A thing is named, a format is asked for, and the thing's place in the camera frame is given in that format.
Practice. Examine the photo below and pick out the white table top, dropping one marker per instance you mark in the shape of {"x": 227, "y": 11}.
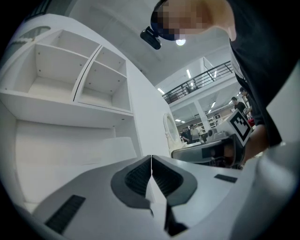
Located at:
{"x": 47, "y": 180}

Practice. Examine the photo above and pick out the black mezzanine railing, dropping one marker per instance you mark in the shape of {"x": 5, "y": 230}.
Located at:
{"x": 199, "y": 79}

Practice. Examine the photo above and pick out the black head camera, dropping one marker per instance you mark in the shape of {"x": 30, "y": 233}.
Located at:
{"x": 151, "y": 38}

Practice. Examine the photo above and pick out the ceiling strip light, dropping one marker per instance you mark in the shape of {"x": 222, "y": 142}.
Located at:
{"x": 161, "y": 91}

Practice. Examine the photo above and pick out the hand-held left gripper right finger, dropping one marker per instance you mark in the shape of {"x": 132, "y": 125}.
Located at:
{"x": 211, "y": 194}

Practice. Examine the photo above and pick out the person's right forearm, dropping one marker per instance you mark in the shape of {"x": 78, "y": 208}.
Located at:
{"x": 256, "y": 140}

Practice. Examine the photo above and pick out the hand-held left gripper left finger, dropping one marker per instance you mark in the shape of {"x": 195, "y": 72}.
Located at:
{"x": 93, "y": 192}

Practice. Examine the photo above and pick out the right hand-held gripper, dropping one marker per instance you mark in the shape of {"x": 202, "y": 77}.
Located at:
{"x": 240, "y": 126}

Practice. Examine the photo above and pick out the person's head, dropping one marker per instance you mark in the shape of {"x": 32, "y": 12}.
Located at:
{"x": 192, "y": 18}

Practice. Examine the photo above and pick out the person's light trousers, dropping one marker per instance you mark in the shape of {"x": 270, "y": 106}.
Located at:
{"x": 286, "y": 112}

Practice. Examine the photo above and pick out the person's black shirt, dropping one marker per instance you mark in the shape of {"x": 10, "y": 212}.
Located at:
{"x": 262, "y": 47}

